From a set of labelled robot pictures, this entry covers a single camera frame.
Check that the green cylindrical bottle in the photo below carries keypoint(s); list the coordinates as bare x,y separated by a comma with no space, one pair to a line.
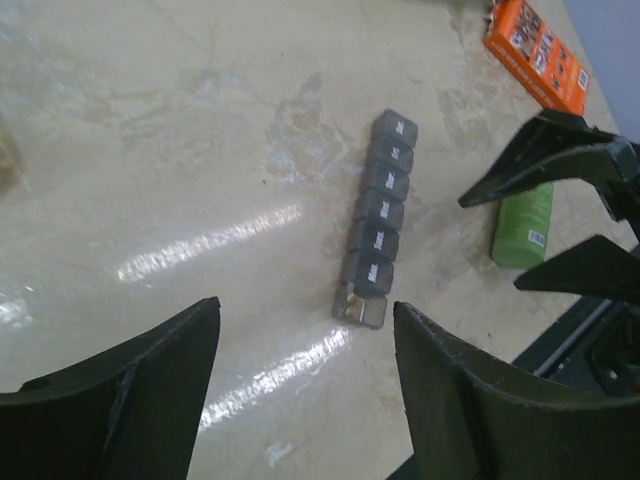
523,222

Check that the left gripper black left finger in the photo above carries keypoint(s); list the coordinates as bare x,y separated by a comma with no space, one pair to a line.
130,412

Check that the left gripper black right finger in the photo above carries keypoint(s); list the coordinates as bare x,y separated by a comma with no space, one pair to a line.
473,416

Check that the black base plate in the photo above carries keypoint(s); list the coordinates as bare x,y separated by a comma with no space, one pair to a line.
593,346

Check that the golden pill front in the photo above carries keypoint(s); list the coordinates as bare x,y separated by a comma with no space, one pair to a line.
355,306

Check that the orange snack packet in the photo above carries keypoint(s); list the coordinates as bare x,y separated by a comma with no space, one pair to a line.
537,58

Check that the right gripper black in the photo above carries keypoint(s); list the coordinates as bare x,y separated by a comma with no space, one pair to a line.
555,146

